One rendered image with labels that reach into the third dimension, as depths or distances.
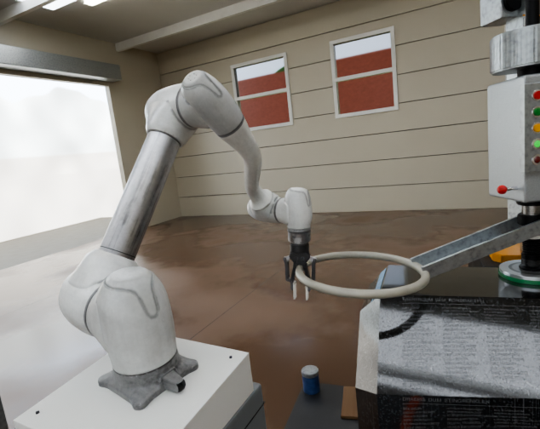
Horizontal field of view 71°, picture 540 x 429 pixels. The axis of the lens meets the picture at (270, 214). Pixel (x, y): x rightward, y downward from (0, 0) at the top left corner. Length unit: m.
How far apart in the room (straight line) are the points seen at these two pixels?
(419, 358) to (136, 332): 0.92
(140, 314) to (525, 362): 1.14
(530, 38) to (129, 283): 1.39
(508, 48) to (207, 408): 1.41
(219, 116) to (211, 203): 8.33
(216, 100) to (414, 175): 6.68
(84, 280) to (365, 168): 6.98
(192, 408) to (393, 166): 6.99
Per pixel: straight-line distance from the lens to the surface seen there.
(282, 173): 8.34
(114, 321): 0.93
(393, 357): 1.44
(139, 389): 1.00
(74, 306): 1.09
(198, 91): 1.09
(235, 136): 1.16
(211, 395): 0.95
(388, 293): 1.29
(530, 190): 1.55
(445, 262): 1.52
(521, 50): 1.57
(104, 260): 1.09
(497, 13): 2.38
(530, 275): 1.67
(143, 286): 0.92
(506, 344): 1.48
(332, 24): 8.13
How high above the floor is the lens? 1.43
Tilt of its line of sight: 10 degrees down
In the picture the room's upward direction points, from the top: 7 degrees counter-clockwise
